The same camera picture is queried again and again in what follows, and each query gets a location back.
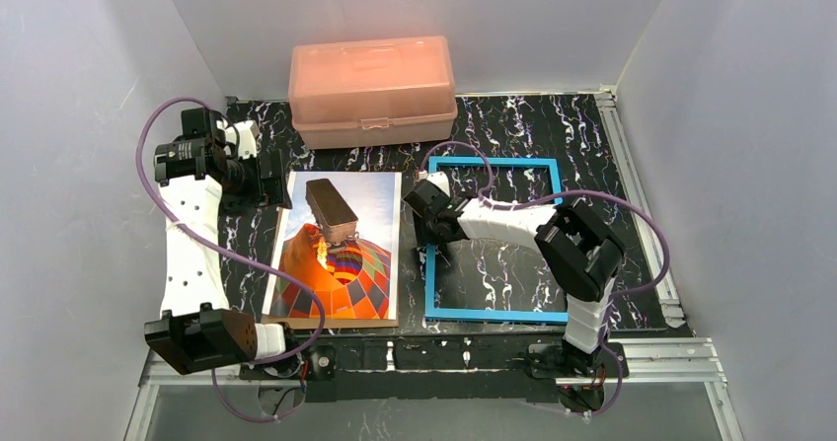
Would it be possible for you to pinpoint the blue wooden picture frame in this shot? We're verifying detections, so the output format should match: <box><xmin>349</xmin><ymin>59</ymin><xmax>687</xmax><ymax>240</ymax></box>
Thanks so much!
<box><xmin>423</xmin><ymin>158</ymin><xmax>569</xmax><ymax>325</ymax></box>

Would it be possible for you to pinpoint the hot air balloon photo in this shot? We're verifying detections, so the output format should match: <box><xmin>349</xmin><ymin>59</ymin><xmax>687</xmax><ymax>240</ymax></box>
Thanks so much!
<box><xmin>262</xmin><ymin>171</ymin><xmax>402</xmax><ymax>329</ymax></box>

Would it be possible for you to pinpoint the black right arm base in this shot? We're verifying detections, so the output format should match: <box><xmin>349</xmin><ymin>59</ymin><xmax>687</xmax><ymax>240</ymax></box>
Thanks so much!
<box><xmin>521</xmin><ymin>341</ymin><xmax>630</xmax><ymax>415</ymax></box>

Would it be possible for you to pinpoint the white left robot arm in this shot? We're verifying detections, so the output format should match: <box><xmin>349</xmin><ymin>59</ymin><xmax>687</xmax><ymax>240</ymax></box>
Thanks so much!
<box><xmin>144</xmin><ymin>107</ymin><xmax>292</xmax><ymax>375</ymax></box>

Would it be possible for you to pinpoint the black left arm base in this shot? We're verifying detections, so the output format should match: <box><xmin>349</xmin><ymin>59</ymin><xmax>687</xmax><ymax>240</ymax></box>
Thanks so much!
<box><xmin>239</xmin><ymin>345</ymin><xmax>337</xmax><ymax>418</ymax></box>

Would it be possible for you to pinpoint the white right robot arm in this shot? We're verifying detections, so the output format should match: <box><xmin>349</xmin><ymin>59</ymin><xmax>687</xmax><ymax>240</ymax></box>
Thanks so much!
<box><xmin>404</xmin><ymin>179</ymin><xmax>625</xmax><ymax>356</ymax></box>

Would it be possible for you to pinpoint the translucent pink plastic storage box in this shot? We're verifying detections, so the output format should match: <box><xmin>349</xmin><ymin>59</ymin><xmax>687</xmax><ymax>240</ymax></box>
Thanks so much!
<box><xmin>288</xmin><ymin>36</ymin><xmax>458</xmax><ymax>150</ymax></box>

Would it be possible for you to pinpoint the brown cardboard backing board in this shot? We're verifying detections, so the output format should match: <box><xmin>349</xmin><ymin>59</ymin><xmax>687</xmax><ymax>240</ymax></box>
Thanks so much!
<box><xmin>262</xmin><ymin>205</ymin><xmax>401</xmax><ymax>330</ymax></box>

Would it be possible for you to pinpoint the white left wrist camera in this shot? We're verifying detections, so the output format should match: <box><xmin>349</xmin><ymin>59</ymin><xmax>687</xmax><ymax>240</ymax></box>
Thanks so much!
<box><xmin>225</xmin><ymin>120</ymin><xmax>261</xmax><ymax>160</ymax></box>

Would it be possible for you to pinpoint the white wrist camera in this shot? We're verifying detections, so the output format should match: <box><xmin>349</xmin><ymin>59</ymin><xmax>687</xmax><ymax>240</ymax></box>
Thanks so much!
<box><xmin>418</xmin><ymin>171</ymin><xmax>451</xmax><ymax>196</ymax></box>
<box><xmin>225</xmin><ymin>120</ymin><xmax>261</xmax><ymax>160</ymax></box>

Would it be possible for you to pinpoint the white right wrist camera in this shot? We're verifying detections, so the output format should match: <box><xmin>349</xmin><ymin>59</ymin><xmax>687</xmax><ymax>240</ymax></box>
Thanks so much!
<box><xmin>418</xmin><ymin>171</ymin><xmax>451</xmax><ymax>196</ymax></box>

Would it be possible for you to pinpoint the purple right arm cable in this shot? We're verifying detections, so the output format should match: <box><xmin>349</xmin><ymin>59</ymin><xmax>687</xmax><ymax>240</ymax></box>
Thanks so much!
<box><xmin>418</xmin><ymin>140</ymin><xmax>672</xmax><ymax>419</ymax></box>

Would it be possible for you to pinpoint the aluminium front rail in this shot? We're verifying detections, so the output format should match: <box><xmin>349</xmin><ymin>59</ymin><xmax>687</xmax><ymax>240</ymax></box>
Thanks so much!
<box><xmin>125</xmin><ymin>334</ymin><xmax>742</xmax><ymax>440</ymax></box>

